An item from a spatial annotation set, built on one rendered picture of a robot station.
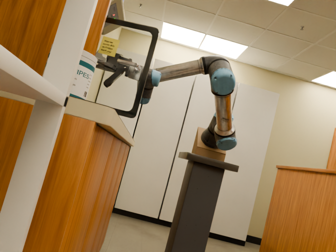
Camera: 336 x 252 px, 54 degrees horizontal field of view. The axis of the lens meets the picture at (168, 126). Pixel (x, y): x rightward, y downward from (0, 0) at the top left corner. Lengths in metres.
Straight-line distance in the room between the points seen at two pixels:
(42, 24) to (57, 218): 0.92
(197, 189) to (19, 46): 1.23
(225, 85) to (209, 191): 0.72
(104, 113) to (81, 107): 0.05
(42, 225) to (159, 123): 3.87
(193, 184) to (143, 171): 2.54
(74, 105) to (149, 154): 3.81
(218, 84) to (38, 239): 1.12
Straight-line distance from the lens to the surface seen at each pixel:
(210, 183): 2.03
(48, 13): 1.48
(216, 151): 2.07
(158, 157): 4.51
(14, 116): 0.76
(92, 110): 0.72
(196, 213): 2.04
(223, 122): 1.79
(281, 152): 5.40
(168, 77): 1.73
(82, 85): 0.93
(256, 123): 4.80
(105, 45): 1.47
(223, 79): 1.59
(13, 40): 1.48
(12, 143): 0.76
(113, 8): 1.62
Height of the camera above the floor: 0.86
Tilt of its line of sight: 6 degrees up
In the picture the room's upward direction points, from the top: 15 degrees clockwise
